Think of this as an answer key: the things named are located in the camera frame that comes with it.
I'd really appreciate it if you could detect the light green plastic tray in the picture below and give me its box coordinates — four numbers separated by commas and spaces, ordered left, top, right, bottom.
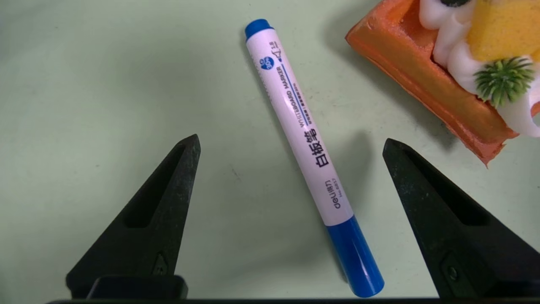
0, 0, 540, 304

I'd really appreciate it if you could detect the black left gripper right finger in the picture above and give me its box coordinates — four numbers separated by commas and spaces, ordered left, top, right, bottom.
382, 138, 540, 298

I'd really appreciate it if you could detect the toy waffle with fruit cream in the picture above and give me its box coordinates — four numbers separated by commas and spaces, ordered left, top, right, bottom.
345, 0, 540, 166

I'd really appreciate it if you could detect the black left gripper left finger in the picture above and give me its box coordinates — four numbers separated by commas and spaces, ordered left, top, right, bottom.
65, 134, 201, 298

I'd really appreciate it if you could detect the white whiteboard marker blue cap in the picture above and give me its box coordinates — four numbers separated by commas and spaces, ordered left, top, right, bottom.
244, 19, 385, 299

